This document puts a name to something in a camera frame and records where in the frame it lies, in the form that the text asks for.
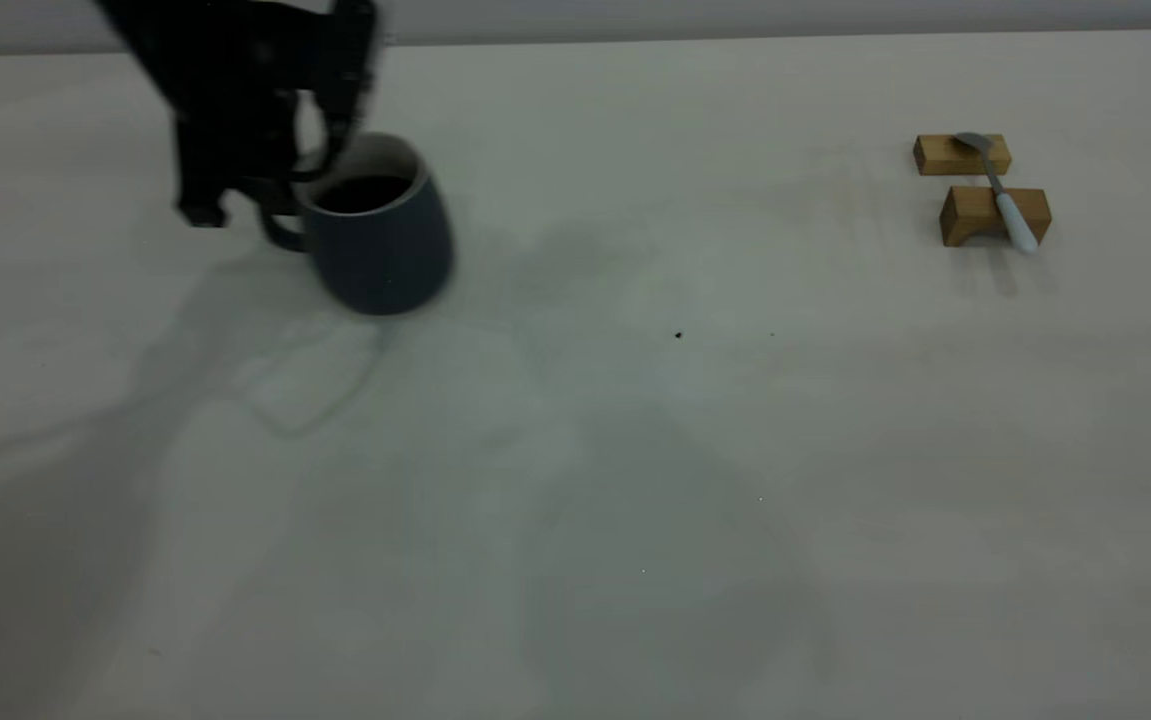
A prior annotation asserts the metal spoon with white handle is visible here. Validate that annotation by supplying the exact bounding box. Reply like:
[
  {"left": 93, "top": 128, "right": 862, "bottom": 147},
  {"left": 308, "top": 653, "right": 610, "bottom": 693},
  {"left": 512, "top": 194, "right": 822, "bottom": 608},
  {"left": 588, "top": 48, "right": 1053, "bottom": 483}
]
[{"left": 953, "top": 132, "right": 1039, "bottom": 256}]

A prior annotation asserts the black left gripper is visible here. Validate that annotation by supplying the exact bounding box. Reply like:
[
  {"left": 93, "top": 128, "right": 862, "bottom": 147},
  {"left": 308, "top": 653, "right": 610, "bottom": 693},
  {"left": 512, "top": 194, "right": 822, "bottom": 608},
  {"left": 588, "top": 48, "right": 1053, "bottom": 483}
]
[{"left": 95, "top": 0, "right": 382, "bottom": 228}]

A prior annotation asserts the flat rectangular wooden block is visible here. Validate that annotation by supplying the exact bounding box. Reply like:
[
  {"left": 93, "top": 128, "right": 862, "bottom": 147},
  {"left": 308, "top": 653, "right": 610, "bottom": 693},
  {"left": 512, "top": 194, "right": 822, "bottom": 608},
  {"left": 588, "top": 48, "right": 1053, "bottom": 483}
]
[{"left": 913, "top": 134, "right": 1013, "bottom": 178}]

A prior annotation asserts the dark grey ceramic mug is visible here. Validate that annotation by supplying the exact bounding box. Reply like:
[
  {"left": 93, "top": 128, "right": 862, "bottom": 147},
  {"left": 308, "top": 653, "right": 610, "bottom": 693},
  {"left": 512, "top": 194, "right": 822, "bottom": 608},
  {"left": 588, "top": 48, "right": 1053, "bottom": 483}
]
[{"left": 257, "top": 133, "right": 456, "bottom": 317}]

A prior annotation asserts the arched wooden block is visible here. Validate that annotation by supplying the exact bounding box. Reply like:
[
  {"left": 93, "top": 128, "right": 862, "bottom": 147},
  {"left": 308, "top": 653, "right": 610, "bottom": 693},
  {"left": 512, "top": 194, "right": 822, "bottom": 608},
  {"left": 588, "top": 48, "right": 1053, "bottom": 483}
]
[{"left": 939, "top": 186, "right": 1052, "bottom": 250}]

